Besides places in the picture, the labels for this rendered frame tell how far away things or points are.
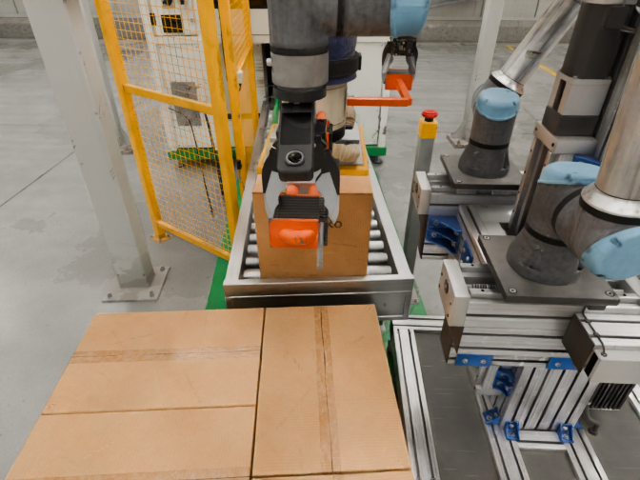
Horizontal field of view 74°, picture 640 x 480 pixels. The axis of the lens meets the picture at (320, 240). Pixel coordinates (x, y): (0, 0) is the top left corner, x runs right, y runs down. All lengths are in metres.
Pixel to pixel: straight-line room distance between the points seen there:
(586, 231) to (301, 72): 0.53
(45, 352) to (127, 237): 0.66
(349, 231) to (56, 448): 1.04
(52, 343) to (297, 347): 1.45
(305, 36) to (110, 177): 1.83
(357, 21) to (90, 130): 1.78
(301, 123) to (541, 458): 1.45
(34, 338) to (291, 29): 2.27
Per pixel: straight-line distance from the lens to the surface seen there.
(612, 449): 1.89
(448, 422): 1.72
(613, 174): 0.79
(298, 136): 0.57
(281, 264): 1.58
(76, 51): 2.13
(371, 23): 0.57
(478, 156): 1.38
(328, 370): 1.36
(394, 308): 1.69
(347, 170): 1.11
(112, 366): 1.52
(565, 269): 0.99
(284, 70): 0.58
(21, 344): 2.62
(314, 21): 0.56
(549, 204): 0.92
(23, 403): 2.33
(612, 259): 0.82
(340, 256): 1.55
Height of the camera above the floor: 1.61
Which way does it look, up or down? 34 degrees down
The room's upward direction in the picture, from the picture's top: straight up
